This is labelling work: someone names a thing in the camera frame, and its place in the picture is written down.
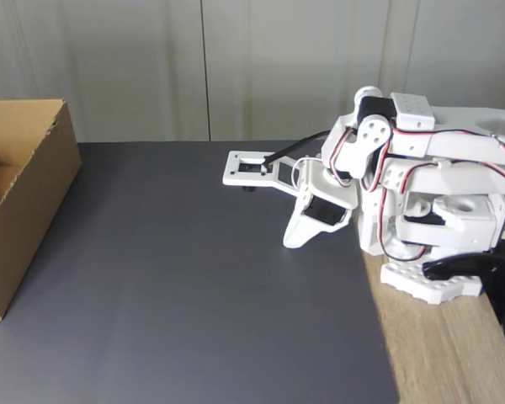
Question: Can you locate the brown cardboard box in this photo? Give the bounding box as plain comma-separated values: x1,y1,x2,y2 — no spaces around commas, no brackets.
0,98,82,323

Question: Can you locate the dark grey table mat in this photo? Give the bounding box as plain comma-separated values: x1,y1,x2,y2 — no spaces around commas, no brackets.
0,141,401,404

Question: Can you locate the white panelled cabinet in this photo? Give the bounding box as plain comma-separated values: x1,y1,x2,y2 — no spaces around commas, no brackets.
0,0,505,144

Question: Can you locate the black table clamp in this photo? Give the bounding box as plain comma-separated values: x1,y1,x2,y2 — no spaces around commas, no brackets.
422,252,505,325

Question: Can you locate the black camera cable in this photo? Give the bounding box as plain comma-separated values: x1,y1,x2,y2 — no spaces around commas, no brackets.
261,130,332,166

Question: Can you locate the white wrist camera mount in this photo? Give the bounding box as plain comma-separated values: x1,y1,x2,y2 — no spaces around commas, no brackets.
221,150,308,195

